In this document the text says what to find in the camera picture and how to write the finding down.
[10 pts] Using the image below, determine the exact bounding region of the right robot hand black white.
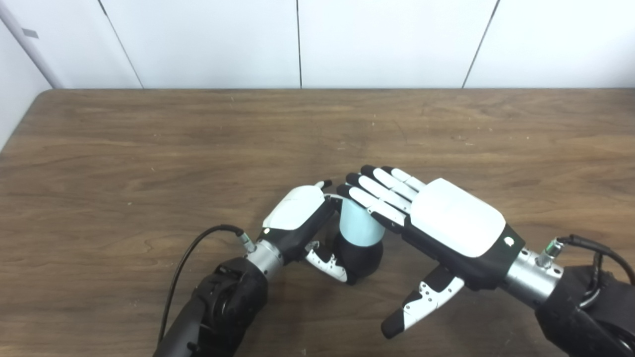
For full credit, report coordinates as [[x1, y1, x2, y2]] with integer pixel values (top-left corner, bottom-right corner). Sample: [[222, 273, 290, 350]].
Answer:
[[336, 165, 525, 340]]

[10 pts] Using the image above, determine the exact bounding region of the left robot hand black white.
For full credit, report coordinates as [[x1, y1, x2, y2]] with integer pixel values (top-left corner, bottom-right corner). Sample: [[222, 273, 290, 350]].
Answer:
[[255, 180, 358, 286]]

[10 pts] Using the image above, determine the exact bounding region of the light blue cup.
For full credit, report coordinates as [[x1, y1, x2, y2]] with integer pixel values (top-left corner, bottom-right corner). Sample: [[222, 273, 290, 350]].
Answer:
[[339, 196, 386, 247]]

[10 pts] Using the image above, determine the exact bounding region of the black funnel-shaped nozzle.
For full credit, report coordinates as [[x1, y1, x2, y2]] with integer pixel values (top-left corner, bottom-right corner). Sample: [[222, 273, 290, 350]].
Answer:
[[332, 232, 384, 284]]

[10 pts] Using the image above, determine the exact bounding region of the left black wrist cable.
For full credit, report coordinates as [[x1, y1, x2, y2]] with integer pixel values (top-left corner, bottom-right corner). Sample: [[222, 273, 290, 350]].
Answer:
[[158, 224, 256, 346]]

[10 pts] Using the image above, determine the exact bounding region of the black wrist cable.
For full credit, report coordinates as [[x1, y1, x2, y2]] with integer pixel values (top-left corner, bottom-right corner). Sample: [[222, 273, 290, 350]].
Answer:
[[538, 235, 635, 308], [158, 224, 256, 346]]

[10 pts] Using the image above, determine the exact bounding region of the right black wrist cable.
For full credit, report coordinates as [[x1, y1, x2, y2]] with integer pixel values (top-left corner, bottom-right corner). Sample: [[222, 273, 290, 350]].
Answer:
[[538, 235, 635, 308]]

